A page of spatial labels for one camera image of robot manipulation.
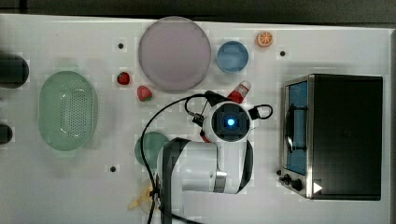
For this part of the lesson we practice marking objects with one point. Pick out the black cylinder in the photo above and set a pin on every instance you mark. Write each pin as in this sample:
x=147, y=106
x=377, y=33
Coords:
x=6, y=134
x=14, y=71

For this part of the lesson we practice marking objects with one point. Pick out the toaster oven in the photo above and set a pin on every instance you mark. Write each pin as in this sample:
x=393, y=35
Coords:
x=332, y=129

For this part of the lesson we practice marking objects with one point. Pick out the green round cup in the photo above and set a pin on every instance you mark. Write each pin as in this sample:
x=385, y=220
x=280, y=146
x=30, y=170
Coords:
x=153, y=143

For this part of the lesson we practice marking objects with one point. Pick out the red plush ketchup bottle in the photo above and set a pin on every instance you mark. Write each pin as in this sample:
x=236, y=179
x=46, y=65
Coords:
x=240, y=92

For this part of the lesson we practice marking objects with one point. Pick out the grey round plate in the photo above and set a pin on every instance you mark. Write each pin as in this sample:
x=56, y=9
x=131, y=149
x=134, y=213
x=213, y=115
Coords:
x=174, y=54

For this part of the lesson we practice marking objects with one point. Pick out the dark red plush strawberry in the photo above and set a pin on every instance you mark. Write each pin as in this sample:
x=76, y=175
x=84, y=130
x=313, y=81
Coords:
x=123, y=78

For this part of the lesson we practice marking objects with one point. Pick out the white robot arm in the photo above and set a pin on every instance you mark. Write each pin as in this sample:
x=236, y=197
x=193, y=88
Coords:
x=223, y=163

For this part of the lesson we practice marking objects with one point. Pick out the black cylinder upper left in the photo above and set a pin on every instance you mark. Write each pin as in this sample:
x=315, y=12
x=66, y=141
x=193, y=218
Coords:
x=14, y=71

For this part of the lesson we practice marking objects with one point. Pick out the plush peeled banana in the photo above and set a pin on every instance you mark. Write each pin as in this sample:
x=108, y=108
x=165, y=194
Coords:
x=143, y=201

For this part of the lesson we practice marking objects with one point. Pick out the plush orange slice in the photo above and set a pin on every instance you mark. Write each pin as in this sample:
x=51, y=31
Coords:
x=264, y=39

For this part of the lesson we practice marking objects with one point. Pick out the blue bowl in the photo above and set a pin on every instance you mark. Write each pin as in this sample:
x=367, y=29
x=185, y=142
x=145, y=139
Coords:
x=232, y=57

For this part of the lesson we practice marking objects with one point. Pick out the green perforated colander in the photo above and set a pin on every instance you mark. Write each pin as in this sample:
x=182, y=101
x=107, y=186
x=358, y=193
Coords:
x=67, y=111

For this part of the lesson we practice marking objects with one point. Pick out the light red plush strawberry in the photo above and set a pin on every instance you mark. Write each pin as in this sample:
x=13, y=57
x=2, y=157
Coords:
x=144, y=93

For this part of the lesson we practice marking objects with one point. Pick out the black cylinder lower left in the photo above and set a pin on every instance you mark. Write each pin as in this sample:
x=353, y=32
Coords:
x=6, y=134

